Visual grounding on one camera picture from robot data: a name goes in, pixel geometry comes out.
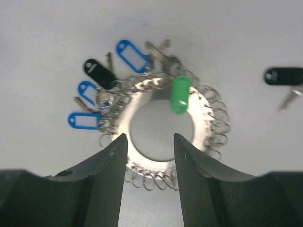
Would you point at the green tag on disc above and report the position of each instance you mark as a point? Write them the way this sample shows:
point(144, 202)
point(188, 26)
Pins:
point(180, 94)

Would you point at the black tag silver key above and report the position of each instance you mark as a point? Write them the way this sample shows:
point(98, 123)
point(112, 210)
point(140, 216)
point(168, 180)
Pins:
point(286, 76)

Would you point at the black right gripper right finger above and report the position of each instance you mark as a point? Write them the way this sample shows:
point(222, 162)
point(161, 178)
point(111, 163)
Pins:
point(215, 195)

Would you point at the black tag on disc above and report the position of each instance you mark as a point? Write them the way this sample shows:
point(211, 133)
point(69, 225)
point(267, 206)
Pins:
point(101, 75)

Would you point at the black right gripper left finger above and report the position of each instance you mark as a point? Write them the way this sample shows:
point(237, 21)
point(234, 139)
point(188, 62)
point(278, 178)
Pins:
point(88, 194)

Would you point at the blue key tag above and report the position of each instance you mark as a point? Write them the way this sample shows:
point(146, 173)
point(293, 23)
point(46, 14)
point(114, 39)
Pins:
point(88, 91)
point(84, 121)
point(132, 56)

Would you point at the metal disc with key rings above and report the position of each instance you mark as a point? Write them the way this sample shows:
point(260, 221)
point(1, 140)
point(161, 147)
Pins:
point(205, 107)

